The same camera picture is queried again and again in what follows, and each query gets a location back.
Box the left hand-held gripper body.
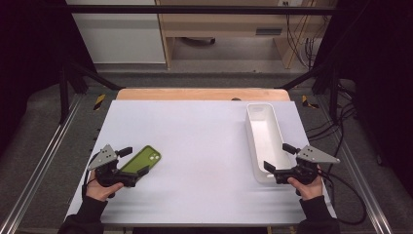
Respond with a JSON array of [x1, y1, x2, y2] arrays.
[[87, 143, 141, 198]]

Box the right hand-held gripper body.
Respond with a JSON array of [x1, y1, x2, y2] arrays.
[[273, 144, 341, 187]]

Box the green phone case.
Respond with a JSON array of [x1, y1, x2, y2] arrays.
[[119, 144, 163, 176]]

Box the white plastic bin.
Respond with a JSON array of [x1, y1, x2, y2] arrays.
[[244, 102, 293, 185]]

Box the person's left hand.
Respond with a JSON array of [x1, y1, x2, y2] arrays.
[[85, 170, 125, 203]]

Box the person's right hand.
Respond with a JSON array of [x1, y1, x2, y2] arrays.
[[286, 166, 325, 201]]

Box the yellow black tape strip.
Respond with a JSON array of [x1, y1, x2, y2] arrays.
[[301, 95, 320, 110], [93, 94, 107, 111]]

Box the white table cover sheet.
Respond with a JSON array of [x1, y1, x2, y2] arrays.
[[64, 98, 338, 228]]

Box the black curtain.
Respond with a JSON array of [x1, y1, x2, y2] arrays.
[[313, 0, 413, 190], [0, 0, 95, 158]]

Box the white cabinet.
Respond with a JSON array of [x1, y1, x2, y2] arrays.
[[65, 0, 167, 64]]

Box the light wooden desk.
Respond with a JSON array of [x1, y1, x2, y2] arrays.
[[154, 0, 337, 70]]

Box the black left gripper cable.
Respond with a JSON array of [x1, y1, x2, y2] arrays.
[[81, 151, 100, 200]]

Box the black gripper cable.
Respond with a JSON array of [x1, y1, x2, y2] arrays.
[[319, 170, 368, 226], [81, 151, 100, 200]]

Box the black floor cables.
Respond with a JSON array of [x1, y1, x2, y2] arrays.
[[306, 81, 358, 144]]

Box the aluminium floor rail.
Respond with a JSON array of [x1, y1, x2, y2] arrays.
[[0, 93, 84, 234], [316, 97, 394, 234]]

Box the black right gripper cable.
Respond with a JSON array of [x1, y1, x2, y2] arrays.
[[319, 170, 368, 226]]

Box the black frame strut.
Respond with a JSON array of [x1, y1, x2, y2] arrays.
[[275, 60, 343, 123], [59, 59, 127, 125]]

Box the hanging black cables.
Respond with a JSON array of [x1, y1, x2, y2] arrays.
[[284, 14, 318, 70]]

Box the black horizontal frame bar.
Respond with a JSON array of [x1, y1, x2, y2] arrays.
[[64, 4, 339, 16]]

